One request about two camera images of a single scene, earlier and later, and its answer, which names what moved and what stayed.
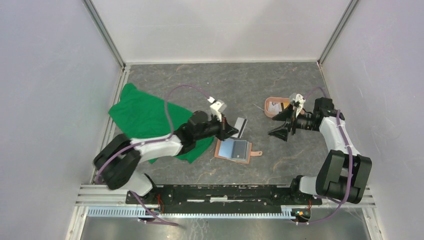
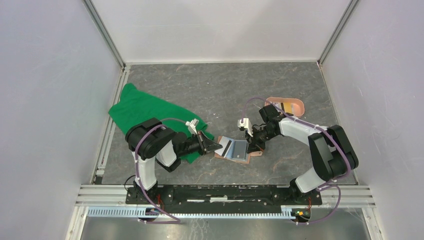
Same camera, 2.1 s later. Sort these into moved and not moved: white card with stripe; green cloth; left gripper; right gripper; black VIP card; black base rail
Moved: right gripper; left gripper; white card with stripe
Not moved: green cloth; black base rail; black VIP card
